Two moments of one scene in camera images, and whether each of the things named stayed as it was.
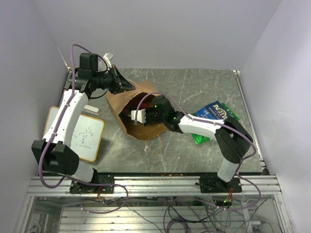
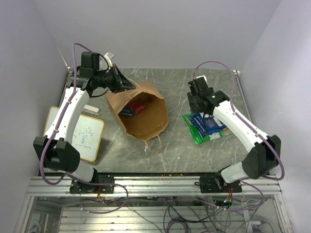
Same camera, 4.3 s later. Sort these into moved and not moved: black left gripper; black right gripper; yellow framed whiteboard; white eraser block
Moved: black right gripper
Not moved: white eraser block; black left gripper; yellow framed whiteboard
